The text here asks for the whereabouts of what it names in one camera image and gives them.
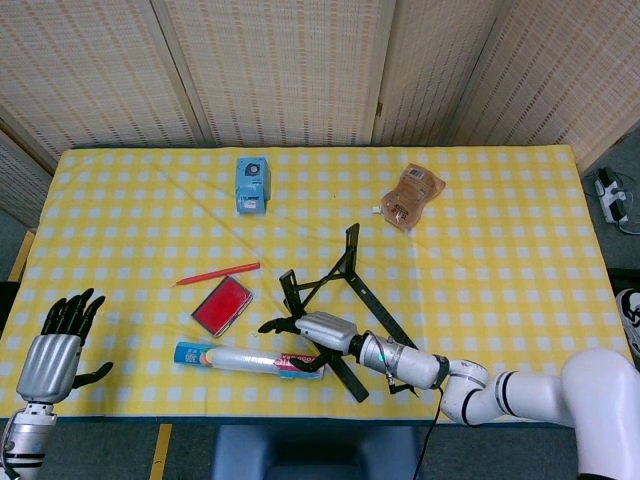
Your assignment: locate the black folding laptop stand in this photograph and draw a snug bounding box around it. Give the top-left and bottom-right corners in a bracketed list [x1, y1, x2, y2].
[278, 222, 420, 404]

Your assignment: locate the brown spout pouch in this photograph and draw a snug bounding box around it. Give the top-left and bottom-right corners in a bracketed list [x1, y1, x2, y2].
[375, 162, 447, 232]

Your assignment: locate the red ink stamp pad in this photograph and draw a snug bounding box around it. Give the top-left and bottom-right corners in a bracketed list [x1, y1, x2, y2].
[191, 275, 254, 336]

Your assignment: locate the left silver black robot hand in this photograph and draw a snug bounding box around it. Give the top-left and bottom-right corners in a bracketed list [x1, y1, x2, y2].
[16, 287, 115, 405]

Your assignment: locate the beige woven folding screen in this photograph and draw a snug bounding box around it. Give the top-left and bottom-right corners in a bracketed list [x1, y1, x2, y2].
[0, 0, 640, 229]

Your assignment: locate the small blue cardboard box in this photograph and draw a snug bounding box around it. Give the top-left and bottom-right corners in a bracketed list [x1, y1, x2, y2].
[234, 156, 272, 217]

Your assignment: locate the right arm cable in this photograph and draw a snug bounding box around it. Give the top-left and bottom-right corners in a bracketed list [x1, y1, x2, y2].
[367, 332, 446, 480]

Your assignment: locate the black white shoe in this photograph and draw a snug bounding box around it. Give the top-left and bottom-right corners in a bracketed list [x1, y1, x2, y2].
[615, 288, 640, 364]

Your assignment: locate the yellow white checked tablecloth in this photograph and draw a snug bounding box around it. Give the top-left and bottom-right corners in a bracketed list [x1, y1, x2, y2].
[0, 145, 640, 426]

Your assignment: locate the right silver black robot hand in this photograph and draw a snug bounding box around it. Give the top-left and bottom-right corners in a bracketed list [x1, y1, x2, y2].
[257, 311, 365, 374]

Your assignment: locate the red pen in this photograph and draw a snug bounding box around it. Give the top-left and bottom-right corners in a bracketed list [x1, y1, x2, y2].
[169, 261, 261, 289]

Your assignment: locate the plastic food wrap roll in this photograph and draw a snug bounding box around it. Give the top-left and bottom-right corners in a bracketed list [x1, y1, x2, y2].
[173, 341, 326, 382]

